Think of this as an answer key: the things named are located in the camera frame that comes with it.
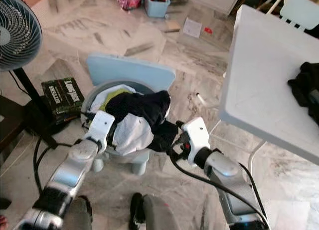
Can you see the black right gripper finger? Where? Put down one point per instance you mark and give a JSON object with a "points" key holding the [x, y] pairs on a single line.
{"points": [[173, 152], [181, 127]]}

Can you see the black and white garment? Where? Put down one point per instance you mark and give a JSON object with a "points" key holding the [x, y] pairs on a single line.
{"points": [[142, 108]]}

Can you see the grey right robot leg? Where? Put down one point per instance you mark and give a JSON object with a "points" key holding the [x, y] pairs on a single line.
{"points": [[159, 215]]}

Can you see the grey robot leg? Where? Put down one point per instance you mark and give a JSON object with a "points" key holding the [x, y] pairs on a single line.
{"points": [[79, 215], [159, 215]]}

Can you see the light blue plastic chair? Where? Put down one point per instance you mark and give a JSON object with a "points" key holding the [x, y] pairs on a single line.
{"points": [[129, 73]]}

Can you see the white paper sheet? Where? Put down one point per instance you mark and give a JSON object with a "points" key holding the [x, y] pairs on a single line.
{"points": [[192, 28]]}

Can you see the small red item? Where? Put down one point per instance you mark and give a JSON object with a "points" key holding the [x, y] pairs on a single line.
{"points": [[208, 30]]}

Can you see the small brown flat block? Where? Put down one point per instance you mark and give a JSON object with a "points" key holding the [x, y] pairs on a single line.
{"points": [[172, 26]]}

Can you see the grey folding table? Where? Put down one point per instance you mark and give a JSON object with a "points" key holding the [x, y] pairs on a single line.
{"points": [[269, 75]]}

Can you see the grey left robot leg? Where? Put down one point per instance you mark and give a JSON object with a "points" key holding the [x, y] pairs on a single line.
{"points": [[79, 215]]}

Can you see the dark brown wooden furniture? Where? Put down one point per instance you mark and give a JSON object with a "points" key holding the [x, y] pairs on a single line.
{"points": [[10, 125]]}

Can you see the black printed box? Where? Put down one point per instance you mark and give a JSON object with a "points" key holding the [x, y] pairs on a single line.
{"points": [[64, 96]]}

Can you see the black slipper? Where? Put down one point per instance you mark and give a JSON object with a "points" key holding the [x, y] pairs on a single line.
{"points": [[4, 203]]}

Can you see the blue toy bin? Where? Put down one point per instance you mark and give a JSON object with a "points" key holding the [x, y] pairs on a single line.
{"points": [[157, 3]]}

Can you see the person's bare foot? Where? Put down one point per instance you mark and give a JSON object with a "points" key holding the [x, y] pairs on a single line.
{"points": [[3, 222]]}

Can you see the white plastic chair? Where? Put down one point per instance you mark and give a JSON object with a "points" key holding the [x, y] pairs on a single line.
{"points": [[299, 10]]}

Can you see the black standing fan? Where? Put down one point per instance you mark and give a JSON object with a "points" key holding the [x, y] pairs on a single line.
{"points": [[20, 30]]}

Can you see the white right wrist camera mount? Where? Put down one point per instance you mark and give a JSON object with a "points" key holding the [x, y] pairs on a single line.
{"points": [[197, 135]]}

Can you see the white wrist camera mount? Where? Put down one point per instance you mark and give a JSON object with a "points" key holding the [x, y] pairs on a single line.
{"points": [[197, 135], [98, 130]]}

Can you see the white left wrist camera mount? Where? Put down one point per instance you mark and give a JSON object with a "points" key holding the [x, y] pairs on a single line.
{"points": [[98, 130]]}

